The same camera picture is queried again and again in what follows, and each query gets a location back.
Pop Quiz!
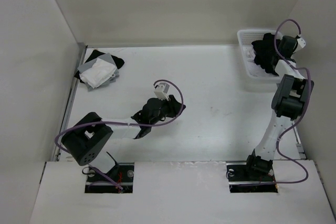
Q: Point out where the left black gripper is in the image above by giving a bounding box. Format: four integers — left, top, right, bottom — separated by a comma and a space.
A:
150, 94, 185, 126

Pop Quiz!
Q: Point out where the black tank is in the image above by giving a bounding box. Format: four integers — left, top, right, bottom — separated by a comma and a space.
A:
251, 33, 279, 76
74, 49, 124, 80

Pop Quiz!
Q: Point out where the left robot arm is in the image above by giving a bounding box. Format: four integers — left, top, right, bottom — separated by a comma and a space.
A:
61, 95, 186, 182

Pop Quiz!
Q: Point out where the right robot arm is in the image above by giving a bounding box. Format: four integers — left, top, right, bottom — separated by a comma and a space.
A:
243, 33, 313, 184

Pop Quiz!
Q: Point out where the white tank top in basket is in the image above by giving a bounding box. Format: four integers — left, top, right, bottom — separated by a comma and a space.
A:
244, 47, 272, 78

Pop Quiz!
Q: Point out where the folded white tank top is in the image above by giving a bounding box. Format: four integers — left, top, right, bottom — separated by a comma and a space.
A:
79, 59, 117, 88

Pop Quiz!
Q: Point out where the folded grey tank top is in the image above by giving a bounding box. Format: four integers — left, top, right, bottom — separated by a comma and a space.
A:
78, 54, 120, 91

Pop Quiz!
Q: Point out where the folded black tank top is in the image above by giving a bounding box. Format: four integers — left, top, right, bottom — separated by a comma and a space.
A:
74, 49, 124, 80

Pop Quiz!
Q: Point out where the white plastic basket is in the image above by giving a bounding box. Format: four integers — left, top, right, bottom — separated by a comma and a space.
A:
237, 28, 280, 83

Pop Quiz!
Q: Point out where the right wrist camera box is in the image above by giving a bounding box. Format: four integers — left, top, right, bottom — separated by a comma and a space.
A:
294, 34, 306, 52

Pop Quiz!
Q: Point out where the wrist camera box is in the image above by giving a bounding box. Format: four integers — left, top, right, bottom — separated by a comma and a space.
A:
294, 34, 306, 52
154, 82, 170, 101

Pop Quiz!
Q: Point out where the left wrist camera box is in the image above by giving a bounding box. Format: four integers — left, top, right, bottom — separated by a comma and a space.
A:
154, 82, 170, 101

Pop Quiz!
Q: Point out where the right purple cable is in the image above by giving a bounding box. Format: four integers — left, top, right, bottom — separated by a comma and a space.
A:
236, 19, 314, 187

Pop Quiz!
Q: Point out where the purple cable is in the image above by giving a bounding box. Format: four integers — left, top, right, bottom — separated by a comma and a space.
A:
236, 19, 314, 187
55, 79, 184, 190

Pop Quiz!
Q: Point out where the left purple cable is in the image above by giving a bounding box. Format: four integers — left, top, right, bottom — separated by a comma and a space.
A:
55, 79, 184, 190

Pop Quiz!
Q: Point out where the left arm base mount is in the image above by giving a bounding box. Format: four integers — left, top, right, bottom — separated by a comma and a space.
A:
82, 163, 135, 194

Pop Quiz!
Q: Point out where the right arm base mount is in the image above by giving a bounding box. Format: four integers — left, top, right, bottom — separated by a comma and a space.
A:
226, 163, 278, 193

